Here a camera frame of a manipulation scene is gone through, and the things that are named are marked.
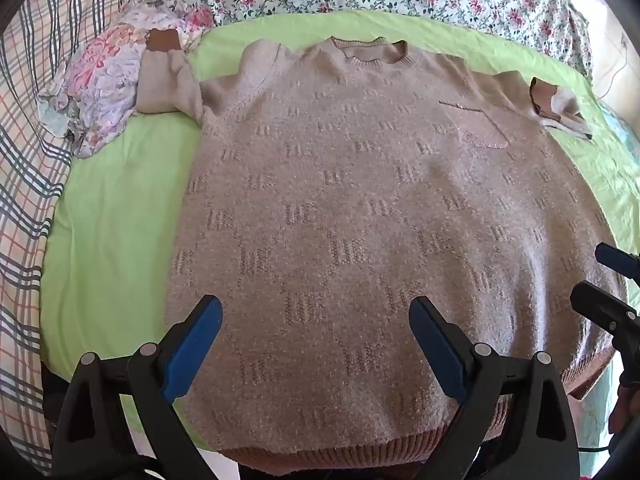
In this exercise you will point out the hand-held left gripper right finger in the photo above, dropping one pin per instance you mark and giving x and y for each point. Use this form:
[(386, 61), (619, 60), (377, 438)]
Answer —
[(436, 347)]

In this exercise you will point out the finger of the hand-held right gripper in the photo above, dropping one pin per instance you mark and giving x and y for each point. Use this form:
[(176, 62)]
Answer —
[(620, 262), (605, 310)]

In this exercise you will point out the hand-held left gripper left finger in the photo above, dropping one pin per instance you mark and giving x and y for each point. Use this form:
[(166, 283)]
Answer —
[(192, 347)]

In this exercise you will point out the beige knitted sweater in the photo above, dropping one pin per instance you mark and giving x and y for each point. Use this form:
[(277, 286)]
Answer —
[(350, 210)]

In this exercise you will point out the person's right hand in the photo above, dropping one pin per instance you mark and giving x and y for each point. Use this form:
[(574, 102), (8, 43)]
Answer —
[(627, 405)]

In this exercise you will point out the pale teal sheet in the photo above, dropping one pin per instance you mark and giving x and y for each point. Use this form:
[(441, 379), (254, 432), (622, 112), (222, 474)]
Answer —
[(595, 420)]

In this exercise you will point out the light green sheet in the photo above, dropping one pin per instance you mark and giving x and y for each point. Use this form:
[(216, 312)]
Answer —
[(125, 210)]

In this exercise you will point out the plaid bedsheet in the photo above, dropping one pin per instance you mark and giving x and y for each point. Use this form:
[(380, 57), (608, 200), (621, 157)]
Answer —
[(30, 160)]

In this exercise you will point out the pastel floral cloth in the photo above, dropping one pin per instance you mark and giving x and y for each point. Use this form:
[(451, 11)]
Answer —
[(100, 85)]

